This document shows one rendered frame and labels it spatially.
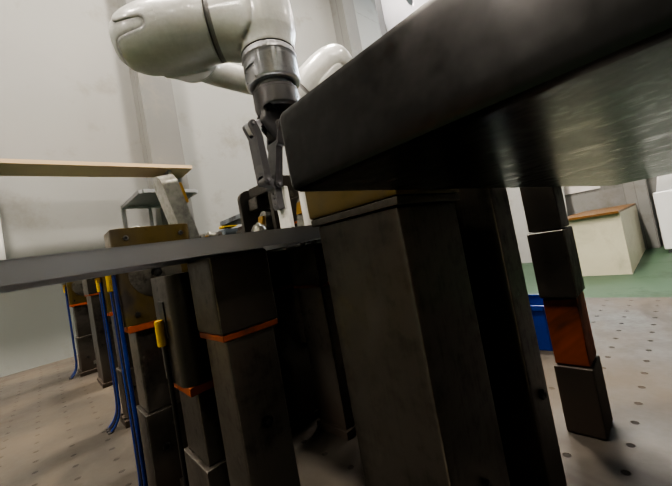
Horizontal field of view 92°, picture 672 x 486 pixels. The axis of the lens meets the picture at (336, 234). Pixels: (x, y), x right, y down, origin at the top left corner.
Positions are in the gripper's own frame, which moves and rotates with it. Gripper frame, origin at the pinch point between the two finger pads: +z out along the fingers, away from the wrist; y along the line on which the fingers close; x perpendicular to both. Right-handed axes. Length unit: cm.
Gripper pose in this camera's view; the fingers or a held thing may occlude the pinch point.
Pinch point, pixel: (297, 210)
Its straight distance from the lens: 53.0
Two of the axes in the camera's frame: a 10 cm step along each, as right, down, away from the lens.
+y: -7.2, 1.1, -6.9
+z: 1.8, 9.8, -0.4
